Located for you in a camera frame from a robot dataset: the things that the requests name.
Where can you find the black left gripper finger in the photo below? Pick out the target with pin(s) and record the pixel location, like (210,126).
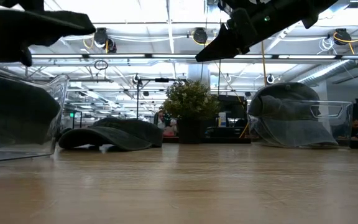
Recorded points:
(20,3)

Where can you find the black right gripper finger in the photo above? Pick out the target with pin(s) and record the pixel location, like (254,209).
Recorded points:
(219,46)

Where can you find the dark olive baseball cap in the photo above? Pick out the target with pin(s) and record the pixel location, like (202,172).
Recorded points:
(26,34)
(14,109)
(113,137)

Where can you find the clear plastic bin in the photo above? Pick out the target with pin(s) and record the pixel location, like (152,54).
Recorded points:
(344,143)
(59,93)

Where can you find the green artificial plant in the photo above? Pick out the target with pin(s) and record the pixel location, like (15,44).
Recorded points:
(191,99)

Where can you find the ceiling light strip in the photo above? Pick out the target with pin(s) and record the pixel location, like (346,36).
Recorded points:
(135,56)

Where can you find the black plant pot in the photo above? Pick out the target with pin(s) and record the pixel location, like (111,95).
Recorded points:
(190,132)

